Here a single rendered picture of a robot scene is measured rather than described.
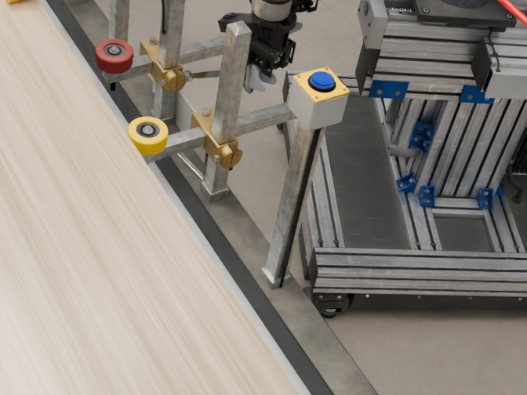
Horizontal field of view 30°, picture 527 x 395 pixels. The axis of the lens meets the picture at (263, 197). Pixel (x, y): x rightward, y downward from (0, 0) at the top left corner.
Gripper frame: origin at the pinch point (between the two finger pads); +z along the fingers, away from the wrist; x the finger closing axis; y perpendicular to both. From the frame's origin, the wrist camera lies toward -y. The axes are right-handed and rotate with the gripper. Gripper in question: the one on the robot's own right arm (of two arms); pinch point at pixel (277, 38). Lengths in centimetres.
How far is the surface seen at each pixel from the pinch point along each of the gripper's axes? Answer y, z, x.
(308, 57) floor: 73, 83, 74
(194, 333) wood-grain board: -61, -8, -72
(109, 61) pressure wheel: -44.9, -8.0, -3.0
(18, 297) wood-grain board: -84, -8, -53
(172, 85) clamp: -32.2, -2.0, -8.5
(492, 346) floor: 53, 83, -59
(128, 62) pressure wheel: -40.8, -7.1, -3.7
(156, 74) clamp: -33.8, -1.6, -3.8
